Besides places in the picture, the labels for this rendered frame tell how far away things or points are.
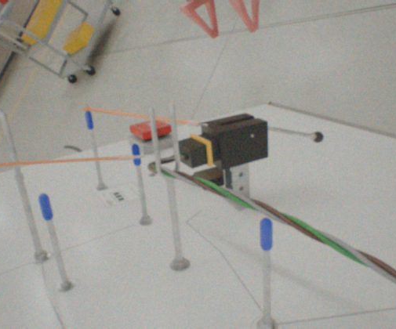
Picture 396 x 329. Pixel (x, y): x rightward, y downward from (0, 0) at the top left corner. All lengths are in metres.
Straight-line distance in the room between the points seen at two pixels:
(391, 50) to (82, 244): 1.72
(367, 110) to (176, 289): 1.57
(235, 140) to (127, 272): 0.16
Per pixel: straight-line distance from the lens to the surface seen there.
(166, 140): 0.62
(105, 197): 0.50
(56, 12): 4.39
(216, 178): 0.49
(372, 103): 1.84
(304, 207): 0.44
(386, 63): 1.93
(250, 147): 0.42
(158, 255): 0.38
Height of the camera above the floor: 1.41
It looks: 37 degrees down
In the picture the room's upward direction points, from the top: 59 degrees counter-clockwise
